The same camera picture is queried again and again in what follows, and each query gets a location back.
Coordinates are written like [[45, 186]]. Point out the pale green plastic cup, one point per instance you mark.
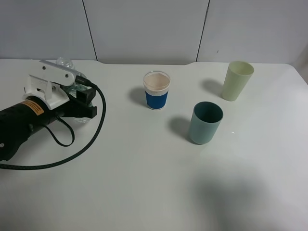
[[237, 76]]

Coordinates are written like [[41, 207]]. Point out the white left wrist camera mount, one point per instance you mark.
[[45, 80]]

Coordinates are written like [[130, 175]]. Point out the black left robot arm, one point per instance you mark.
[[20, 121]]

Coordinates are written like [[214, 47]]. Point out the teal plastic cup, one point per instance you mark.
[[206, 118]]

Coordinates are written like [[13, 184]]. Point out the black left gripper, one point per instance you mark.
[[76, 107]]

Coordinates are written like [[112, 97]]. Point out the clear cup with blue sleeve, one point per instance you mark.
[[156, 86]]

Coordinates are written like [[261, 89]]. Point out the clear bottle with green label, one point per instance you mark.
[[72, 89]]

